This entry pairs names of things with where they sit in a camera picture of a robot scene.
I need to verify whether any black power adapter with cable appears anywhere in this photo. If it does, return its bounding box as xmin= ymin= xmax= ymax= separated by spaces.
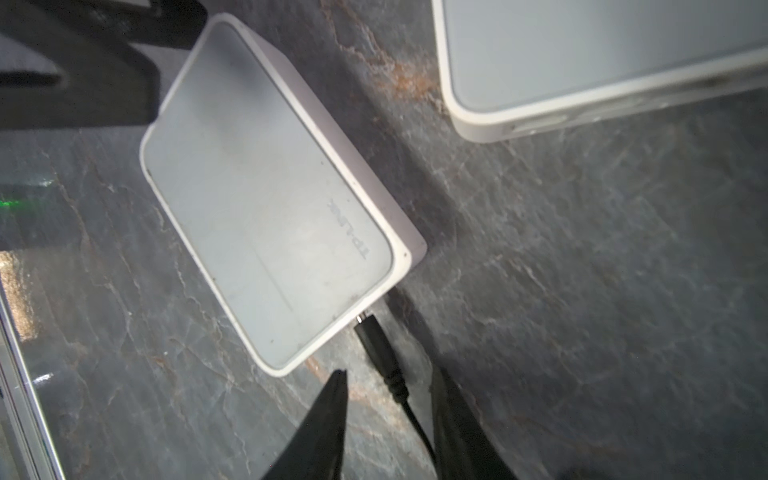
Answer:
xmin=354 ymin=313 xmax=437 ymax=465

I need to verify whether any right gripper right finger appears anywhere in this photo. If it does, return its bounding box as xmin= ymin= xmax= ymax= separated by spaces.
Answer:
xmin=430 ymin=367 xmax=516 ymax=479

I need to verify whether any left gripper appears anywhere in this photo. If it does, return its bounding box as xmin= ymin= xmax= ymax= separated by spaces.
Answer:
xmin=1 ymin=1 xmax=207 ymax=130

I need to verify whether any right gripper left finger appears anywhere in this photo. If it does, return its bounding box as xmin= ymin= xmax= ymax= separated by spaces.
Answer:
xmin=263 ymin=370 xmax=348 ymax=480

